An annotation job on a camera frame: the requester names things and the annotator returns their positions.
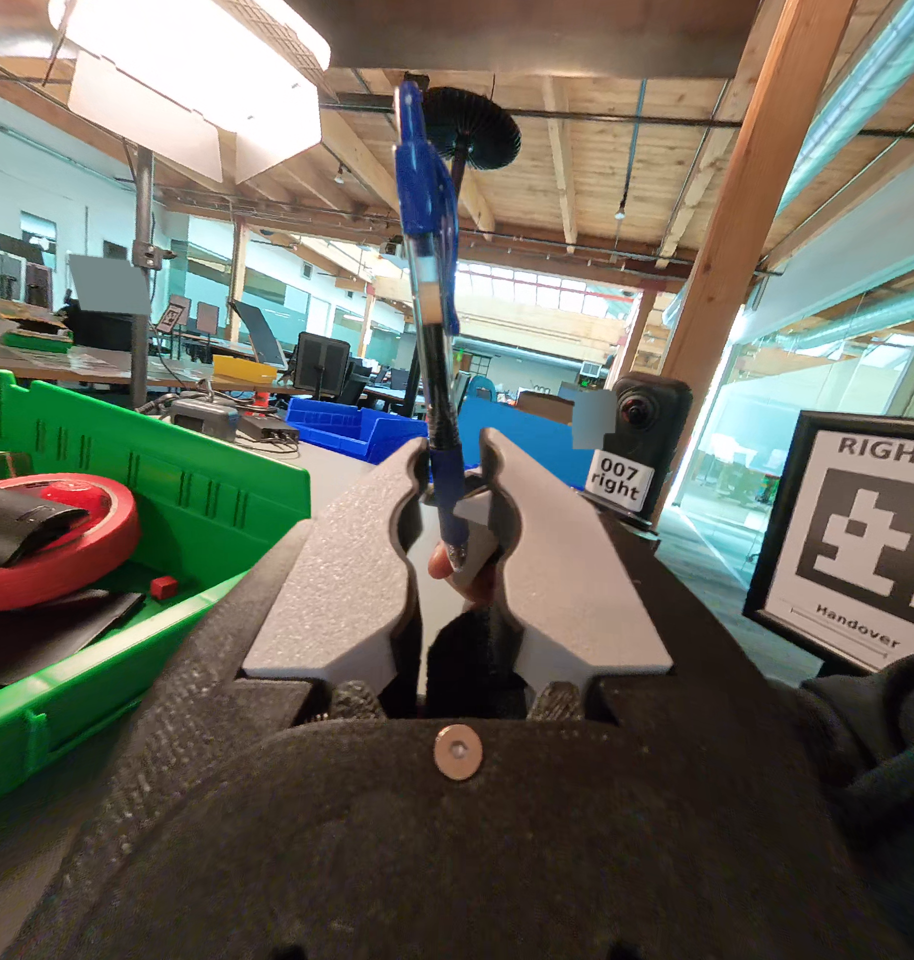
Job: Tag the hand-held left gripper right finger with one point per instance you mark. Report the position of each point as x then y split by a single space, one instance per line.
585 600

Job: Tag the grey laptop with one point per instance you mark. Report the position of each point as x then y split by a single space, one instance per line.
259 333

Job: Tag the small red block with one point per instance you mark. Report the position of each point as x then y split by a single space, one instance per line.
163 588

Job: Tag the grey metal device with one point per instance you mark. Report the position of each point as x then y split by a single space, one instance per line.
202 419
267 429

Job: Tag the black monitor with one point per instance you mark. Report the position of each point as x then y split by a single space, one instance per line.
322 365

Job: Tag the blue plastic bin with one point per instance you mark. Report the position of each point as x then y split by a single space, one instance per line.
352 431

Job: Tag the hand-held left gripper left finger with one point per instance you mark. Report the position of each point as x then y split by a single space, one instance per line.
330 600

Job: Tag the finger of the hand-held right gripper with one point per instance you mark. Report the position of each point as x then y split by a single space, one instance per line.
480 533

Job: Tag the black flat sheet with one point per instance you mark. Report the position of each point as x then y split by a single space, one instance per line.
52 630

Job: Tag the black round lamp stand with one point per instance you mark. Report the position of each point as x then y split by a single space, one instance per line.
480 128

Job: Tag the wooden workbench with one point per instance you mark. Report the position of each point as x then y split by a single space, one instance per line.
97 365

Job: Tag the silver metal stand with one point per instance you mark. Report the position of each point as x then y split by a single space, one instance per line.
142 285

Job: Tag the green plastic bin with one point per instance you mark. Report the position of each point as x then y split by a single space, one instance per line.
232 495

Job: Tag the person's right hand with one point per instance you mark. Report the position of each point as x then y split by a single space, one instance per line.
450 567

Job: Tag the orange traffic cone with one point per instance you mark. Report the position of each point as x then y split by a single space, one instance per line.
262 401

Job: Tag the red round tool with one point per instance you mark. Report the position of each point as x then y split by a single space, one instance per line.
82 555

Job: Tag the yellow box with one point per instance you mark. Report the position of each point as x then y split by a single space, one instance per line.
243 371

